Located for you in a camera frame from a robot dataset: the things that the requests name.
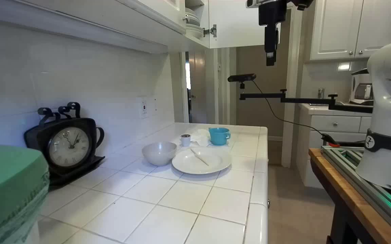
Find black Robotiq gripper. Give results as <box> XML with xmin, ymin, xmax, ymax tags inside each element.
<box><xmin>258</xmin><ymin>0</ymin><xmax>287</xmax><ymax>68</ymax></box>

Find small white cup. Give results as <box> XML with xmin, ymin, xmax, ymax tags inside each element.
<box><xmin>179</xmin><ymin>133</ymin><xmax>192</xmax><ymax>148</ymax></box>

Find white round plate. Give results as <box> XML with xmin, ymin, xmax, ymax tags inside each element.
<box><xmin>171</xmin><ymin>147</ymin><xmax>233</xmax><ymax>177</ymax></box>

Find black cup-shaped clock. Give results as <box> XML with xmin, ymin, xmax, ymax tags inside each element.
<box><xmin>23</xmin><ymin>101</ymin><xmax>107</xmax><ymax>190</ymax></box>

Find metal cabinet hinge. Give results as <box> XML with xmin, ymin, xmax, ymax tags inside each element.
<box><xmin>202</xmin><ymin>23</ymin><xmax>218</xmax><ymax>40</ymax></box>

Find white upper cabinet doors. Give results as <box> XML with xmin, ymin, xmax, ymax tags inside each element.
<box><xmin>309</xmin><ymin>0</ymin><xmax>391</xmax><ymax>63</ymax></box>

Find white countertop appliance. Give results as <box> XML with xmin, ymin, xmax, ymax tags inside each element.
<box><xmin>348</xmin><ymin>68</ymin><xmax>374</xmax><ymax>106</ymax></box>

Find white drawer base cabinet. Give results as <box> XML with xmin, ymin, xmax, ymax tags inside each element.
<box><xmin>296</xmin><ymin>103</ymin><xmax>374</xmax><ymax>190</ymax></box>

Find black red clamp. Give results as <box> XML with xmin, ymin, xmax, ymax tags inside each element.
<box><xmin>320</xmin><ymin>132</ymin><xmax>342</xmax><ymax>149</ymax></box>

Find white crumpled cloth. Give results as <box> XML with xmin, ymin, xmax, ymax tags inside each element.
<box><xmin>188</xmin><ymin>128</ymin><xmax>213</xmax><ymax>149</ymax></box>

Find white ceramic bowl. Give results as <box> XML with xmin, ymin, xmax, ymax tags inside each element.
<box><xmin>141</xmin><ymin>141</ymin><xmax>177</xmax><ymax>167</ymax></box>

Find white overhead cabinet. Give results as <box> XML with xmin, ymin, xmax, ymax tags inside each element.
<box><xmin>0</xmin><ymin>0</ymin><xmax>268</xmax><ymax>57</ymax></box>

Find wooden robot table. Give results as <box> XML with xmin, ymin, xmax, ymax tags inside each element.
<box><xmin>308</xmin><ymin>148</ymin><xmax>391</xmax><ymax>244</ymax></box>

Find green lidded container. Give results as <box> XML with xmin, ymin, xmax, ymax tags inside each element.
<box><xmin>0</xmin><ymin>143</ymin><xmax>51</xmax><ymax>244</ymax></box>

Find black stereo camera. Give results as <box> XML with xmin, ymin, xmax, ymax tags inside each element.
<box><xmin>226</xmin><ymin>74</ymin><xmax>258</xmax><ymax>84</ymax></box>

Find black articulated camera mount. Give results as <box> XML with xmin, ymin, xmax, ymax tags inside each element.
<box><xmin>239</xmin><ymin>88</ymin><xmax>374</xmax><ymax>114</ymax></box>

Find black camera cable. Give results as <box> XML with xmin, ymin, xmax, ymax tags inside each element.
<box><xmin>249</xmin><ymin>80</ymin><xmax>329</xmax><ymax>140</ymax></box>

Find blue cup with handle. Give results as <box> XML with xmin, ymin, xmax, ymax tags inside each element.
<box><xmin>207</xmin><ymin>126</ymin><xmax>232</xmax><ymax>147</ymax></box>

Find aluminium frame rail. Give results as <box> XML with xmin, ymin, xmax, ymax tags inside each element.
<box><xmin>321</xmin><ymin>145</ymin><xmax>391</xmax><ymax>242</ymax></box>

